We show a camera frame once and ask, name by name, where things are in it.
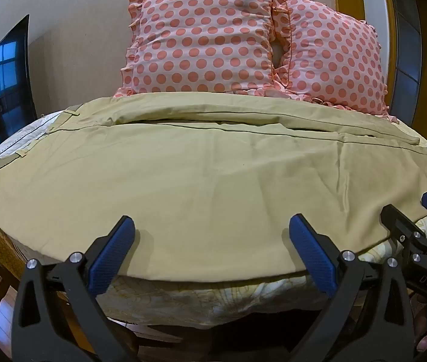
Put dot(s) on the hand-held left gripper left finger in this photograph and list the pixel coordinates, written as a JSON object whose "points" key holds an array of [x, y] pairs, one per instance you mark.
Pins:
{"points": [[112, 252]]}

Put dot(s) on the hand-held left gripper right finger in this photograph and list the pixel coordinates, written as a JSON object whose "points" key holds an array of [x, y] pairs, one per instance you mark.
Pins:
{"points": [[311, 252]]}

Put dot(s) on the khaki pants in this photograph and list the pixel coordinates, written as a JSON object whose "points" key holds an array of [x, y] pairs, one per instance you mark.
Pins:
{"points": [[206, 188]]}

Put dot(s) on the bed with yellow floral sheet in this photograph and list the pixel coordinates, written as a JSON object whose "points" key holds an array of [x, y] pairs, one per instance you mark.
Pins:
{"points": [[206, 301]]}

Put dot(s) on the dark glass door pane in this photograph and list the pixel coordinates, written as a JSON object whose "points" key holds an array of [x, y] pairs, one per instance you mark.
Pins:
{"points": [[406, 45]]}

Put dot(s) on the small polka dot pillow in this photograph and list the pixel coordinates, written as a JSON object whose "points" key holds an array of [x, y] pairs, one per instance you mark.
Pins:
{"points": [[334, 56]]}

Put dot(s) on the black television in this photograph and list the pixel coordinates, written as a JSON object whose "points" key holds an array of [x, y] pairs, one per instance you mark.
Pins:
{"points": [[4, 86]]}

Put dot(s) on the large polka dot pillow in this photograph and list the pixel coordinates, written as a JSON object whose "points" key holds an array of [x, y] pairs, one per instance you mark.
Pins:
{"points": [[202, 41]]}

